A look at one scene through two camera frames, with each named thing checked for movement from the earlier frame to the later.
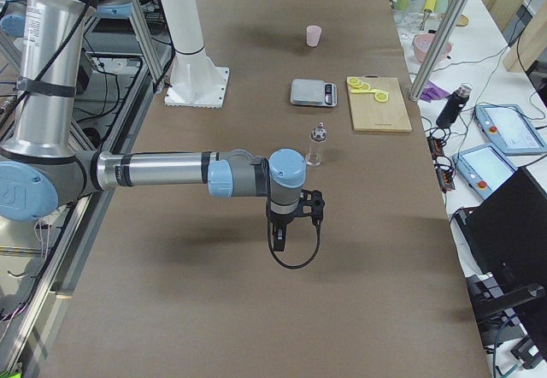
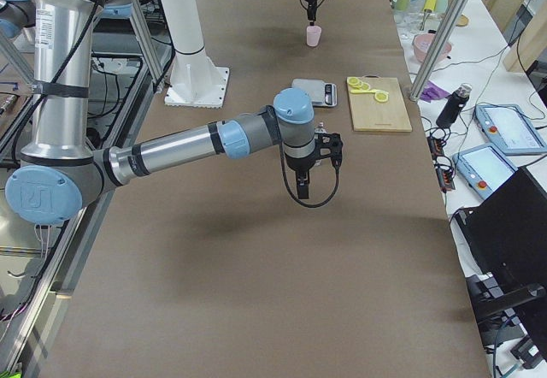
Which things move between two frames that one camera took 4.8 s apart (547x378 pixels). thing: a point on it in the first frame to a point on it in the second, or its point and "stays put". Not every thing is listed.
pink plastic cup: [313, 35] stays put
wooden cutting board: [373, 115] stays put
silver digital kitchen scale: [313, 92] stays put
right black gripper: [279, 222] to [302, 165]
